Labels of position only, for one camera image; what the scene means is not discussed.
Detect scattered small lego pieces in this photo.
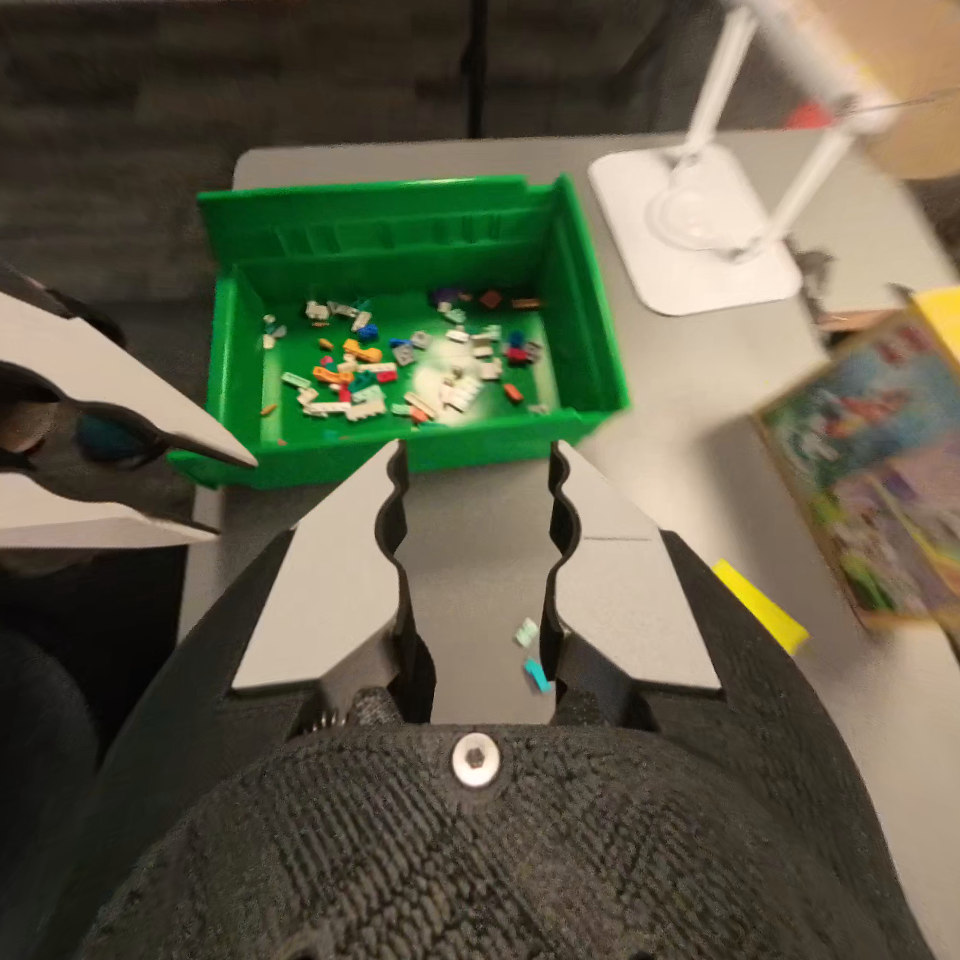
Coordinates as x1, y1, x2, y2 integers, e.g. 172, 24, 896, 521
512, 617, 554, 696

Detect green plastic bin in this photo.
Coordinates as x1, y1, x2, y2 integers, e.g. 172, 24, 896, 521
166, 174, 633, 491

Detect person's torso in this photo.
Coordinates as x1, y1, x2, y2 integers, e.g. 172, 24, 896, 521
0, 628, 100, 830

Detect yellow sticky note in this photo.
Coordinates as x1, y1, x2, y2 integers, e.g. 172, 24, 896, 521
711, 558, 812, 658

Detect person's left hand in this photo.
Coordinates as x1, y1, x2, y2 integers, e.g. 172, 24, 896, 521
0, 407, 51, 456

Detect yellow lego box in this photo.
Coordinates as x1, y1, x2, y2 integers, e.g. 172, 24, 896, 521
752, 285, 960, 633

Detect pile of mixed lego pieces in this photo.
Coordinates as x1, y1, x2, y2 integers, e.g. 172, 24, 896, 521
260, 287, 554, 445

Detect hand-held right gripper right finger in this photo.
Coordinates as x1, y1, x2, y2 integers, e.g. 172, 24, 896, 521
540, 441, 725, 696

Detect black pole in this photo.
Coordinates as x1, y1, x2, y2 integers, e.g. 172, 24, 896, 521
463, 0, 490, 140

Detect beige book stand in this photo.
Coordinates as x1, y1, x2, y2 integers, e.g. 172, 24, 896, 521
587, 0, 960, 318

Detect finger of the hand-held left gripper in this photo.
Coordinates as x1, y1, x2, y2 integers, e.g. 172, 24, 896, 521
0, 288, 261, 471
0, 468, 223, 552

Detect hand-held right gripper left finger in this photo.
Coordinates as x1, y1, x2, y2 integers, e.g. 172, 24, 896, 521
231, 441, 436, 695

